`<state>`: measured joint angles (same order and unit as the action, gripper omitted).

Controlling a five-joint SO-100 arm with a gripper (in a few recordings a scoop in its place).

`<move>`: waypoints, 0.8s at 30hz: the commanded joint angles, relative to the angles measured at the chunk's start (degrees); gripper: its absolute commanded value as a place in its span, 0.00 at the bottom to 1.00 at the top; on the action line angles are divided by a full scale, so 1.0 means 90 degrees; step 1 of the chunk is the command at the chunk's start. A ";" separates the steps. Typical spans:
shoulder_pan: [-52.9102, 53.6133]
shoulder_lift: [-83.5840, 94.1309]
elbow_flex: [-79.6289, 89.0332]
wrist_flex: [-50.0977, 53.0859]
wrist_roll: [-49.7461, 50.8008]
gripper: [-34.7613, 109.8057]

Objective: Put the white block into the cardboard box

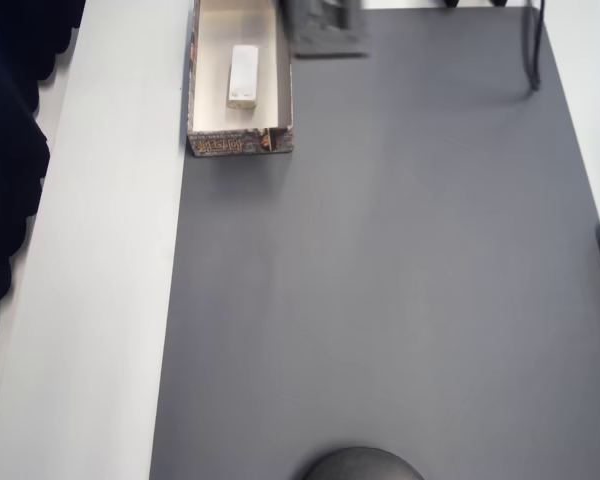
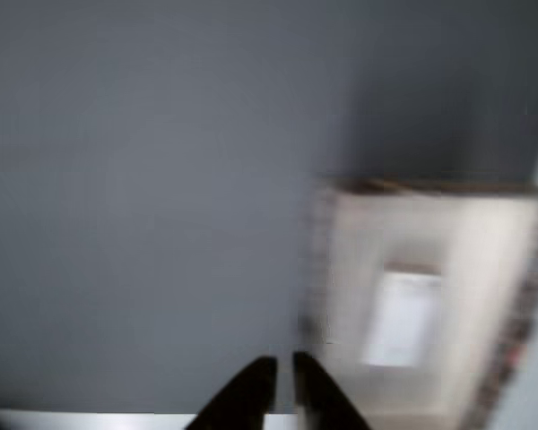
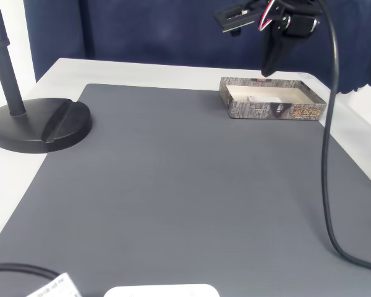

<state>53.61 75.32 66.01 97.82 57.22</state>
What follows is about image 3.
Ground white eraser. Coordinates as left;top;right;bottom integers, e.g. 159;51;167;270
246;95;282;103

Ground patterned open cardboard box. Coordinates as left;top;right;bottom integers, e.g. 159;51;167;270
219;77;328;119

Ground grey table mat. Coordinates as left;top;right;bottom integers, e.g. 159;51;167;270
0;82;371;297

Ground black round-base desk stand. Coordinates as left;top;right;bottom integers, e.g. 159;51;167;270
0;0;93;155

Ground white flat device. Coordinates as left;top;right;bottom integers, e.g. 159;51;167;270
103;283;221;297

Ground red white black servo wires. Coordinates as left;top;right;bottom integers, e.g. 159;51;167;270
257;0;281;32

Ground black gripper camera mount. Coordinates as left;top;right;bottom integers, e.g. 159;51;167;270
213;4;261;35

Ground thick black camera cable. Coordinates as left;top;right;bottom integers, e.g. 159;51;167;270
320;0;371;275

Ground white printed cable label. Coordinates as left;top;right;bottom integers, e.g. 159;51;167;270
26;272;83;297

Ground thin black cable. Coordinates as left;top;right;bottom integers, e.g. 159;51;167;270
0;262;61;281

